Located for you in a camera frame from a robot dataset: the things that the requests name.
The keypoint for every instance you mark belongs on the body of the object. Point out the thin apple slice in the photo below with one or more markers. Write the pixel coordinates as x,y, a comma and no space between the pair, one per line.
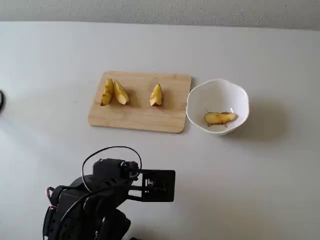
217,118

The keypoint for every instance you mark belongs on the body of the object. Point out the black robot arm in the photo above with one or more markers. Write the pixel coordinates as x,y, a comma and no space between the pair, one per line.
100,212

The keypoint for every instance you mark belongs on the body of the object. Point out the bamboo cutting board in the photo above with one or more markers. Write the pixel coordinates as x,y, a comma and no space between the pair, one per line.
140,115

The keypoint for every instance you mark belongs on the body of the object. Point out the apple slice with orange-stained flesh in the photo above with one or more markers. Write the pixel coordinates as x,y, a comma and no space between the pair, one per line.
156,96

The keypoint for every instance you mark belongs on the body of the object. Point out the narrow pale apple slice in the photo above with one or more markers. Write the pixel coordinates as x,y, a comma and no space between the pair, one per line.
121,93

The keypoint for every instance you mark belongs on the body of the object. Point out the large thick apple slice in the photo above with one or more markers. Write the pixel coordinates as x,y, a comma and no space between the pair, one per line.
107,93

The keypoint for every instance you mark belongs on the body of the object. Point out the white scalloped ceramic bowl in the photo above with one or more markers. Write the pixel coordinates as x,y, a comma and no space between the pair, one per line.
217,95

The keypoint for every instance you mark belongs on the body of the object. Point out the black curved object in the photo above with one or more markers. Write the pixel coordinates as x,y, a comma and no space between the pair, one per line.
3,100

